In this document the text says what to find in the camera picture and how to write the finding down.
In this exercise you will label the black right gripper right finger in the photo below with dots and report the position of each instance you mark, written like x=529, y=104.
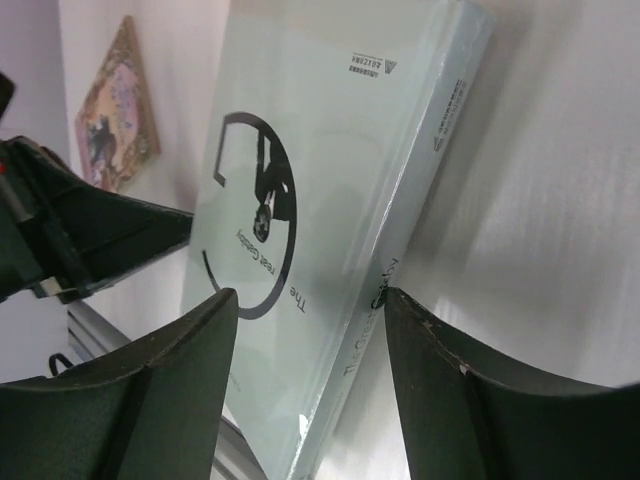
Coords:
x=468, y=411

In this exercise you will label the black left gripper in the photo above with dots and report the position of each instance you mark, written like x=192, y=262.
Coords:
x=59, y=231

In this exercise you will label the pale green Great Gatsby book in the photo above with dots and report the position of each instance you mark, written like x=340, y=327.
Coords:
x=328, y=124

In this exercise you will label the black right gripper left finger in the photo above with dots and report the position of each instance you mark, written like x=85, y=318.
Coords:
x=148, y=410

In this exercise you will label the pink illustrated fairy-tale book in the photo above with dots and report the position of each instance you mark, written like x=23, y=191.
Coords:
x=115, y=125

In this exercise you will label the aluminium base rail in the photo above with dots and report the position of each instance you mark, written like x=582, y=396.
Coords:
x=90, y=334

